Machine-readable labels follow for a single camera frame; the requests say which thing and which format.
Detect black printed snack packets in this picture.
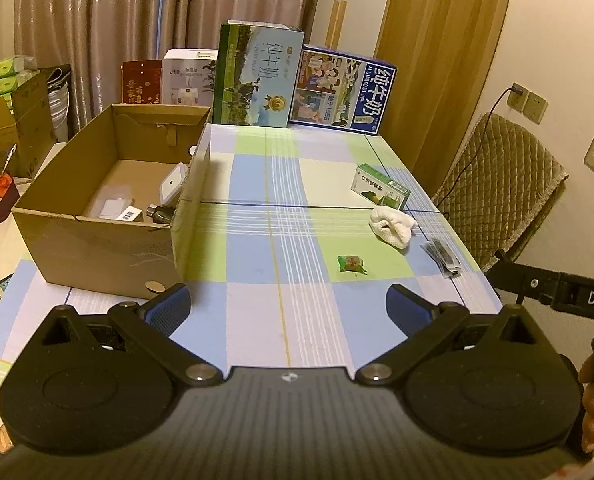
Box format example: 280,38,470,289
423,238,462,278

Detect green candy packet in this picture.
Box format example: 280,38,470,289
337,255,367,274

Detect white knitted cloth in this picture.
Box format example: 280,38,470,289
368,206,417,250

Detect clear plastic tray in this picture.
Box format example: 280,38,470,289
85,184,133,220

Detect white square lidded container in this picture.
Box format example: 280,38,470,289
159,162,190,206

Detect green medicine box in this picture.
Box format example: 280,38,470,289
351,164,411,210

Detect white medicine box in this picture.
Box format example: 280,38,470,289
99,197,143,222

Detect quilted olive chair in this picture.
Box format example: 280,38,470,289
432,113,568,271

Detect open brown cardboard box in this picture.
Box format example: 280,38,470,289
12,104,211,298

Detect plaid blue green tablecloth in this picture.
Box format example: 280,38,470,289
0,125,501,385

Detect red gift box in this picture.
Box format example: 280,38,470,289
121,60,162,104

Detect dark blue milk carton box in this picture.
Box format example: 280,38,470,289
289,44,397,136

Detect white humidifier product box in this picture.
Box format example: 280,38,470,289
161,49,218,107

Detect wooden wardrobe door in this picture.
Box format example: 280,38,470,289
375,0,510,194

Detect light blue milk carton box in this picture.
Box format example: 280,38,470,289
212,20,304,128

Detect green tissue packs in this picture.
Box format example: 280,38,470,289
0,55,38,112

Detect beige curtain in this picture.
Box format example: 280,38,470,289
15,0,318,129

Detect wooden sticks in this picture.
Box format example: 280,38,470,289
325,0,348,50

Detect wall socket pair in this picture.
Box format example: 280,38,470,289
507,82,548,125

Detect black charger cable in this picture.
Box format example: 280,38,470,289
434,84,526,208

